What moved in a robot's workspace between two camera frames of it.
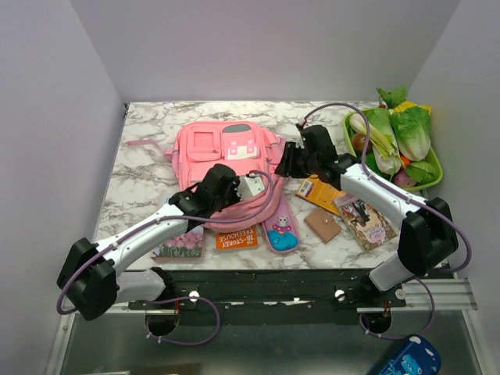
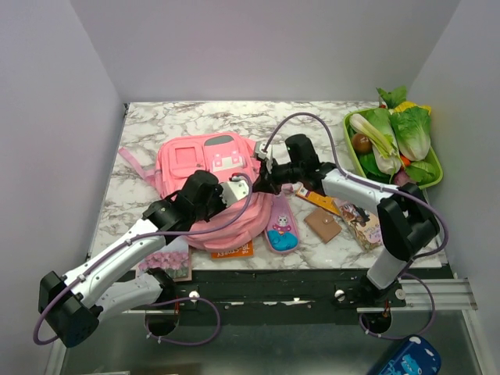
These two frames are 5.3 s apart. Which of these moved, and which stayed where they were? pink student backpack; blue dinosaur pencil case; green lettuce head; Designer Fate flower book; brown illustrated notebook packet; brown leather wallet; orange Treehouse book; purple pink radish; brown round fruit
Moved: Designer Fate flower book; pink student backpack; orange Treehouse book
Stayed: brown leather wallet; blue dinosaur pencil case; brown round fruit; brown illustrated notebook packet; purple pink radish; green lettuce head
